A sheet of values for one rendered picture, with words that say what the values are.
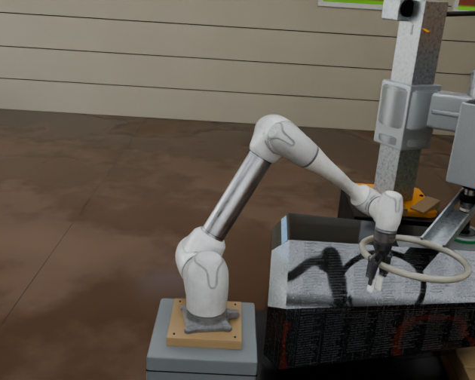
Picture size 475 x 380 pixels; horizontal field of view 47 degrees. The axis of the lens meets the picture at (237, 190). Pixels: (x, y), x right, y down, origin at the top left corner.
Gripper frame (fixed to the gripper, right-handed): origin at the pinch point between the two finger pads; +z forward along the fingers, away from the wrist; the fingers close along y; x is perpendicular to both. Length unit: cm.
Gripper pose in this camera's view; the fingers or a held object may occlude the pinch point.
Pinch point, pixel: (375, 283)
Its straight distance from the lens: 244.9
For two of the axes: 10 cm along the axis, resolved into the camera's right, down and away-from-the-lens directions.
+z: -1.1, 9.5, 2.9
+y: 8.2, -0.8, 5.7
